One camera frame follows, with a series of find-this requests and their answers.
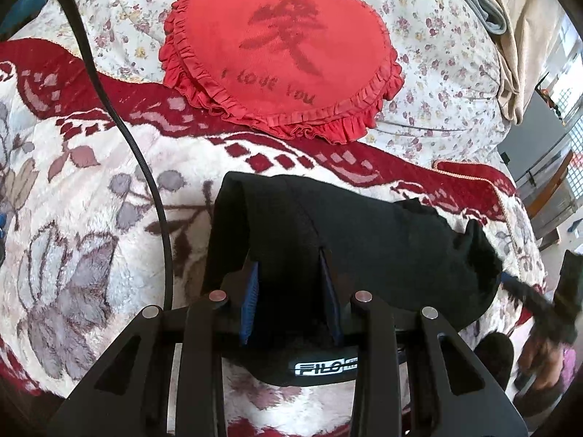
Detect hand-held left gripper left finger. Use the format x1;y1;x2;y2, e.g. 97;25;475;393
57;259;262;437

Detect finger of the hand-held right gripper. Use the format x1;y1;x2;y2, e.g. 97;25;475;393
498;271;560;328

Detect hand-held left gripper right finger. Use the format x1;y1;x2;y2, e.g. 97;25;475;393
316;248;529;437

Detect black pants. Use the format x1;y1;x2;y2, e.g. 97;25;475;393
205;170;506;385

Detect person's right hand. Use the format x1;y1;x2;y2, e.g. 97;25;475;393
520;328;566;391

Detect grey cabinet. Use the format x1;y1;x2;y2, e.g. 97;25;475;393
501;91;583;242

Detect red and white plush blanket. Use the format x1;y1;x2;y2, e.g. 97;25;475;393
0;39;547;437

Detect white floral quilt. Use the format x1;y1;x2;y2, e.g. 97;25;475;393
9;0;513;169

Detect red heart-shaped ruffled pillow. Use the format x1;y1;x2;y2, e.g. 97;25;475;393
159;0;405;144

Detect beige cloth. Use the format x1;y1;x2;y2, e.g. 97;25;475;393
437;0;570;126

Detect grey-blue folded cloth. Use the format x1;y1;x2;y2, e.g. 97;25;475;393
449;0;508;37

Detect black cable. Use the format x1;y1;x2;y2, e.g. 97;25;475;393
34;0;176;312

